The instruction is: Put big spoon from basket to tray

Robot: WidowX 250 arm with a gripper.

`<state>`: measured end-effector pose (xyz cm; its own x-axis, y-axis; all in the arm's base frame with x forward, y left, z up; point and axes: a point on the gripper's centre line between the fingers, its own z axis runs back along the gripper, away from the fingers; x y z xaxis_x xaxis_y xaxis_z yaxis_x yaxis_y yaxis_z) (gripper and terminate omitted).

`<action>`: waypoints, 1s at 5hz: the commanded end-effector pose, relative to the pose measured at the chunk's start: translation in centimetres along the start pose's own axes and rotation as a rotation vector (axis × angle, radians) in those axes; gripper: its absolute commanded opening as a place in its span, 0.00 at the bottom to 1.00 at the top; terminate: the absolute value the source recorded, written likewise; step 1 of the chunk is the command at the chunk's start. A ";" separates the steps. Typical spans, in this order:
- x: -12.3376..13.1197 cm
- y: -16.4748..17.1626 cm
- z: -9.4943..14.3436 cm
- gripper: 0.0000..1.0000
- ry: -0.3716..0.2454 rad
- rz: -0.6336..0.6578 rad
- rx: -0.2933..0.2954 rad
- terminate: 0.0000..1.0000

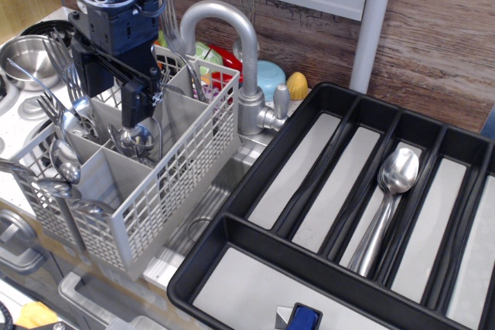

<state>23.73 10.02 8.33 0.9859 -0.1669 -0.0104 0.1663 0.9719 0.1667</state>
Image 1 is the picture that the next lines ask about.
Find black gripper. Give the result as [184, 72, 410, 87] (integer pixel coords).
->
[70, 0, 165, 128]

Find big steel spoon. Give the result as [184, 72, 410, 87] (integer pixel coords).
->
[49, 139, 81, 184]

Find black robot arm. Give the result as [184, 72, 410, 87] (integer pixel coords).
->
[69, 0, 165, 128]

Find round steel spoon bowl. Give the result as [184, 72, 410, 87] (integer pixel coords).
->
[117, 124, 155, 155]

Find grey plastic cutlery basket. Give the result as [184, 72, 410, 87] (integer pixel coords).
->
[16, 60, 240, 280]

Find stacked steel spoons in tray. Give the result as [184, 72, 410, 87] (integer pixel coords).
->
[348, 148, 419, 277]

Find black cutlery tray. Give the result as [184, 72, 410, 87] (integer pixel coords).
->
[167, 83, 494, 329]

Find steel forks at left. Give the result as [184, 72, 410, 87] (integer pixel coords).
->
[5, 27, 105, 145]

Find tall steel fork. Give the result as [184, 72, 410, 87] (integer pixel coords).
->
[160, 0, 207, 103]

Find steel pot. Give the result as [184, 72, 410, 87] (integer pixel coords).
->
[1, 35, 59, 91]

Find silver sink faucet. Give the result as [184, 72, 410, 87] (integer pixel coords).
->
[180, 0, 290, 135]

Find light blue plastic bowl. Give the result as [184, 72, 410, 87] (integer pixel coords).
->
[258, 60, 286, 101]

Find yellow toy corn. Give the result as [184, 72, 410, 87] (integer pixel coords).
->
[286, 72, 309, 100]

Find yellow cloth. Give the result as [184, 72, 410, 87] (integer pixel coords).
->
[15, 302, 59, 329]

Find steel spoon handle front left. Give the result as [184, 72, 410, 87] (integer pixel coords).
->
[33, 179, 82, 199]

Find steel spoon handle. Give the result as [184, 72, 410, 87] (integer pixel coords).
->
[0, 158, 37, 180]
[33, 179, 82, 199]
[72, 199, 114, 217]

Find steel spoon handle far left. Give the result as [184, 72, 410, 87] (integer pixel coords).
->
[0, 158, 37, 180]

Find grey metal post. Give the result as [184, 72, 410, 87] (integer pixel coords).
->
[349, 0, 388, 94]

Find blue handled tool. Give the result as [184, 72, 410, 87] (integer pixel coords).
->
[275, 303, 323, 330]

